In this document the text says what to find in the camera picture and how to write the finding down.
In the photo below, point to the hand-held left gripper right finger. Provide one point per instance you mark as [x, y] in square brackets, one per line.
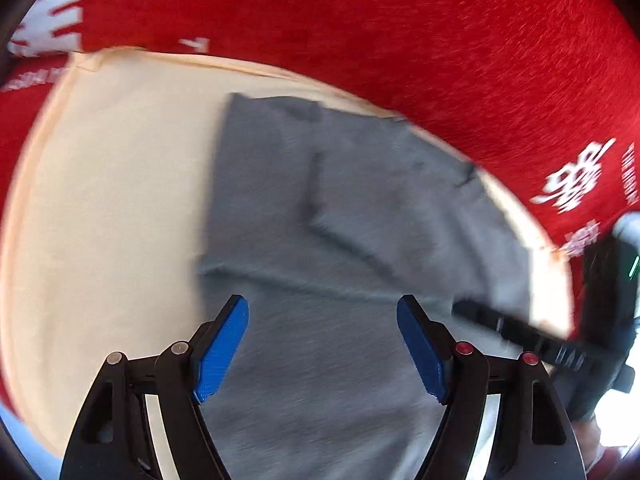
[420, 347]

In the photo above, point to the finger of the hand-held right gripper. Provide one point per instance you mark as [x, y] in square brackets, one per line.
[525, 335]

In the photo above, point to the red printed blanket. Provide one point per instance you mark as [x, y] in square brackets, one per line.
[400, 35]

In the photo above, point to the grey knit cloth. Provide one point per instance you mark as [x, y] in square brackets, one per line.
[360, 210]

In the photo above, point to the cream cloth mat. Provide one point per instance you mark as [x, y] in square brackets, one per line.
[115, 185]

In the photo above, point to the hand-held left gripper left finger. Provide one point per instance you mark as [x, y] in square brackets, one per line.
[222, 347]

